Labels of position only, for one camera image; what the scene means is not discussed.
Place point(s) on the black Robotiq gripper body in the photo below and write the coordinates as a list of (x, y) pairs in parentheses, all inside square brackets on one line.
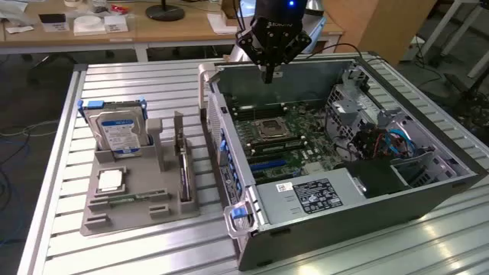
[(276, 25)]

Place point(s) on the black graphics card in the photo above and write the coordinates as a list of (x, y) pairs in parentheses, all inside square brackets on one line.
[(185, 177)]

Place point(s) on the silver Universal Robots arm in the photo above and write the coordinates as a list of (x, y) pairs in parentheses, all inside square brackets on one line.
[(240, 55)]

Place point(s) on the white flat box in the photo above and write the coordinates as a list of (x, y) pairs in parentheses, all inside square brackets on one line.
[(221, 24)]

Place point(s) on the brown cardboard box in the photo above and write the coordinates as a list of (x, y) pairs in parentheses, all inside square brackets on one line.
[(229, 8)]

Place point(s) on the wooden desk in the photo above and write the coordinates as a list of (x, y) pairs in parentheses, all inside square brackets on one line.
[(172, 28)]

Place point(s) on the wooden cabinet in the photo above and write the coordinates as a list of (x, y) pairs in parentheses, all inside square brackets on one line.
[(381, 28)]

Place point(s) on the black round lamp base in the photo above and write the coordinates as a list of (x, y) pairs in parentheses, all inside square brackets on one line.
[(165, 13)]

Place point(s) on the CPU socket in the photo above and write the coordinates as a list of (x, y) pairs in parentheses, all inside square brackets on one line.
[(273, 129)]

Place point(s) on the white square box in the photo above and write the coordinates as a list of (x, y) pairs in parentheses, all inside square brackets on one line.
[(115, 24)]

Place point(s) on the black RAM stick with label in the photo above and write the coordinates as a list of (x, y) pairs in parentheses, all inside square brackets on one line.
[(279, 147)]

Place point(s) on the green motherboard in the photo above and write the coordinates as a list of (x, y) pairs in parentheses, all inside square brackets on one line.
[(305, 149)]

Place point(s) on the red packet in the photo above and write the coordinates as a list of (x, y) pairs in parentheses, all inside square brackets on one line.
[(119, 8)]

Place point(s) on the blue expansion slot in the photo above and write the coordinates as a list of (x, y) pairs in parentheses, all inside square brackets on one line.
[(267, 165)]

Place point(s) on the white box with round insert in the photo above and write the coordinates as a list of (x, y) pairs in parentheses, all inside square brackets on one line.
[(89, 25)]

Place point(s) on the small silver chipset heatsink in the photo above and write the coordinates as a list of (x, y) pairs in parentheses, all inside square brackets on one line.
[(314, 168)]

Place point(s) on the hard disk with blue caddy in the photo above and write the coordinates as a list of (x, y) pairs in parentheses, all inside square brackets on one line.
[(119, 134)]

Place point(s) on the white tape roll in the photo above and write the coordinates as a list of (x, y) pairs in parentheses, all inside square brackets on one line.
[(72, 3)]

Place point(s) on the black and white box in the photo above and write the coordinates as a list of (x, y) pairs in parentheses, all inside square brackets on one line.
[(53, 23)]

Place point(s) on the grey disk bay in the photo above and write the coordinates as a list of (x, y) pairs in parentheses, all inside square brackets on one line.
[(420, 169)]

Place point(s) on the grey plastic parts rack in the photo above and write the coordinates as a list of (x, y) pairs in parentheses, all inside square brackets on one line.
[(152, 183)]

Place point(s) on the grey power supply unit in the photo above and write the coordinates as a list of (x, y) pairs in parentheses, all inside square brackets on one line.
[(275, 212)]

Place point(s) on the silver CPU chip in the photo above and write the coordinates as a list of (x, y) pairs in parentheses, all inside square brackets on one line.
[(109, 180)]

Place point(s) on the white paper label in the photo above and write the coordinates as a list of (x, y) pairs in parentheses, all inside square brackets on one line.
[(19, 29)]

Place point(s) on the dark grey open PC case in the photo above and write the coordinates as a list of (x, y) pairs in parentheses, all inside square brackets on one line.
[(344, 217)]

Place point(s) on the green RAM stick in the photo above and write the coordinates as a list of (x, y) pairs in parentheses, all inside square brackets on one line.
[(129, 198)]

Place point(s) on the grey metal bracket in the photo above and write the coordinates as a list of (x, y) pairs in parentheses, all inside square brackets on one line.
[(345, 111)]

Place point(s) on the white table frame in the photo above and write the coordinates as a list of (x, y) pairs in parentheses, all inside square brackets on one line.
[(478, 64)]

